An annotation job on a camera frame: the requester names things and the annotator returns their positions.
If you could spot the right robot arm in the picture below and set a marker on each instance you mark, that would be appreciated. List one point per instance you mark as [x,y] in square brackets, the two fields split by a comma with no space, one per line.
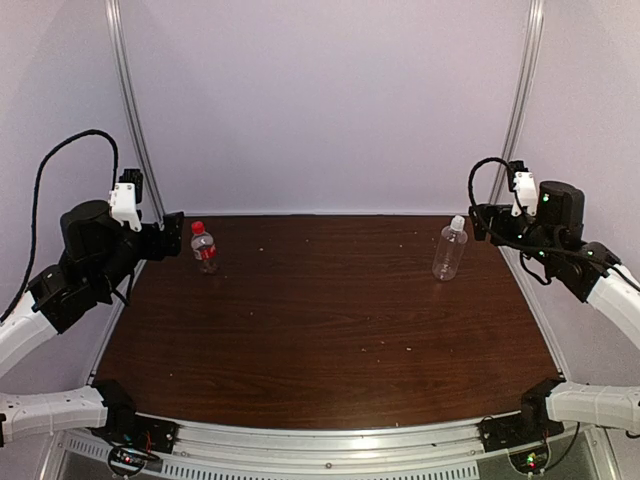
[551,233]

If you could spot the red-label cola bottle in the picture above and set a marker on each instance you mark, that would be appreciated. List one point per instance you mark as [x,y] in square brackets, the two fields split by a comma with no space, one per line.
[204,248]

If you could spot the white bottle cap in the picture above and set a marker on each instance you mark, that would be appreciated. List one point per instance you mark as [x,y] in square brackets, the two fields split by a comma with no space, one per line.
[457,222]

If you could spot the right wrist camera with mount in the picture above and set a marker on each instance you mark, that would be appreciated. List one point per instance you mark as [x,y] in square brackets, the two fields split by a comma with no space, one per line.
[524,189]

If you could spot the front aluminium rail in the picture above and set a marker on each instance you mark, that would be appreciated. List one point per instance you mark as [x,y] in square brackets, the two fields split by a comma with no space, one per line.
[450,450]

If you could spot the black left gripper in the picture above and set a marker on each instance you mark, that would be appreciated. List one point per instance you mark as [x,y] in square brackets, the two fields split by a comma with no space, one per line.
[156,249]

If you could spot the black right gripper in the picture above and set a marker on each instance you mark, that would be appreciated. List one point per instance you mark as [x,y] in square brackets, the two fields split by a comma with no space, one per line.
[499,212]

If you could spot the left aluminium frame post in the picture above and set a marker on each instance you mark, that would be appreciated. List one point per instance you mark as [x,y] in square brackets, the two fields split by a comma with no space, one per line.
[123,70]

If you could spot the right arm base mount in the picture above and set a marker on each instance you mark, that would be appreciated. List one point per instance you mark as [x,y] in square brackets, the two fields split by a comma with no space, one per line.
[525,434]

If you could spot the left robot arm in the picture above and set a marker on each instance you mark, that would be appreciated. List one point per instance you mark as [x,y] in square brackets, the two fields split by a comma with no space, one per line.
[99,253]

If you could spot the clear plastic bottle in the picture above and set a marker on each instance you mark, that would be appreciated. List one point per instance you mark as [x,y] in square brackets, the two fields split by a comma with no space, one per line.
[449,252]

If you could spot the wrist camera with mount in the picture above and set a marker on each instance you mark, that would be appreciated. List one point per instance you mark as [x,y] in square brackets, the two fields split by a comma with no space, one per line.
[524,189]
[124,198]

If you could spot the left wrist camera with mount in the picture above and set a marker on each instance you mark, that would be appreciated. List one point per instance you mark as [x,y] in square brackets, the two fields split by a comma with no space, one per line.
[124,198]

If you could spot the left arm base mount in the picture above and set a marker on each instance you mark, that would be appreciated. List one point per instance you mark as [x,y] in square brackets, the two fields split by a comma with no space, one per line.
[135,440]

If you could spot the right aluminium frame post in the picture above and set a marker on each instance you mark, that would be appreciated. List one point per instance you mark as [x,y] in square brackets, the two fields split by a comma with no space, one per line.
[529,60]

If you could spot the aluminium frame post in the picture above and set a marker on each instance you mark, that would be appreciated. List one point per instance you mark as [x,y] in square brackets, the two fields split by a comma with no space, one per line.
[529,60]
[123,70]

